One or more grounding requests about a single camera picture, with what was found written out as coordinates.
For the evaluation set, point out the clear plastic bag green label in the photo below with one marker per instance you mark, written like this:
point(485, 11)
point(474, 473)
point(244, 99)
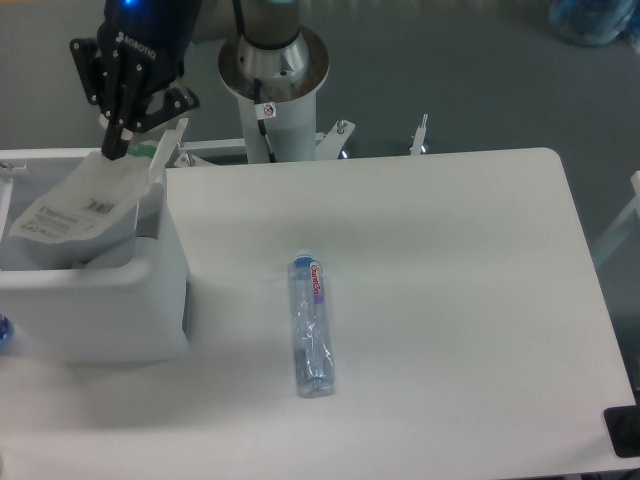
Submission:
point(98, 193)

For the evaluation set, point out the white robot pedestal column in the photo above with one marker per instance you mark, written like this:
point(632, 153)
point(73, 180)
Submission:
point(276, 92)

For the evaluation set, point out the white frame at right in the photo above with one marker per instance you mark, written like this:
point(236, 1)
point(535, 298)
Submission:
point(619, 229)

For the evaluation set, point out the crushed clear plastic bottle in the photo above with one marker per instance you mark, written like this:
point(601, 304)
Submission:
point(311, 339)

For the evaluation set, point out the white trash can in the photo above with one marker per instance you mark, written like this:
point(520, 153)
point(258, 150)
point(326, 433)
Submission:
point(120, 297)

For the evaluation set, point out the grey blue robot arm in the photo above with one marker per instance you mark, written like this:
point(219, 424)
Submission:
point(265, 24)

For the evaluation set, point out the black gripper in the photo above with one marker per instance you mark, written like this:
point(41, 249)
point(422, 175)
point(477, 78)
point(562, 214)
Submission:
point(139, 51)

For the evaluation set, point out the blue plastic bag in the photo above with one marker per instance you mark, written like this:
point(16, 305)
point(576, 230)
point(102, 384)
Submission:
point(590, 23)

